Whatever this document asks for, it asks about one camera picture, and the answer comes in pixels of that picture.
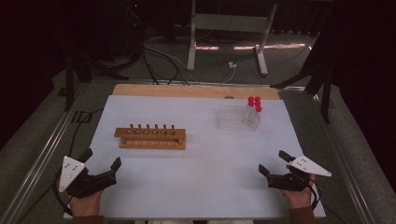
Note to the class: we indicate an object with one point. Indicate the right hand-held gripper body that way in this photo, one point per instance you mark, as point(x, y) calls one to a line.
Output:
point(289, 182)

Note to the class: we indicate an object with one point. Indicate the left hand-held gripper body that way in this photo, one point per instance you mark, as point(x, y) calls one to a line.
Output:
point(73, 183)

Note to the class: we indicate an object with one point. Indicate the wooden test tube rack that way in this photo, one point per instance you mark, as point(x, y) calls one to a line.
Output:
point(149, 133)

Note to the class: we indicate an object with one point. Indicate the clear plastic test tube rack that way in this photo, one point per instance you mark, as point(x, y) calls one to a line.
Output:
point(233, 119)

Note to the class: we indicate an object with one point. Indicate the person's right hand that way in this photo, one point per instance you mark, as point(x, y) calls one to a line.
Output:
point(300, 199)

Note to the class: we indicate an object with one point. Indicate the person's left hand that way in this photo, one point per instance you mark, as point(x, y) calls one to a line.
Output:
point(85, 205)

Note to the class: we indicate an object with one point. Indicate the white table sheet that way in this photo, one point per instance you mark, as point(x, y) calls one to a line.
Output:
point(202, 177)

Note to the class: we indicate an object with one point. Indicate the black angled stand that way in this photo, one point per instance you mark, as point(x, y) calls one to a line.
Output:
point(326, 99)

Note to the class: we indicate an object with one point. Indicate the black tripod stand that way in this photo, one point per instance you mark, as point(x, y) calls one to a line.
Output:
point(69, 84)

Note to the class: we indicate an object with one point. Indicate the white plug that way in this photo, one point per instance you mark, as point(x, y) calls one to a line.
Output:
point(232, 65)

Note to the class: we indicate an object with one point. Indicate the dark equipment rack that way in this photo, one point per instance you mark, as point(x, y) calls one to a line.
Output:
point(135, 28)

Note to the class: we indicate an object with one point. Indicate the white metal stand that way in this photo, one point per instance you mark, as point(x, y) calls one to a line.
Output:
point(230, 23)

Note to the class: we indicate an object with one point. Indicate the aluminium frame rail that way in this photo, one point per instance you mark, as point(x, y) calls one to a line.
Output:
point(43, 158)
point(342, 161)

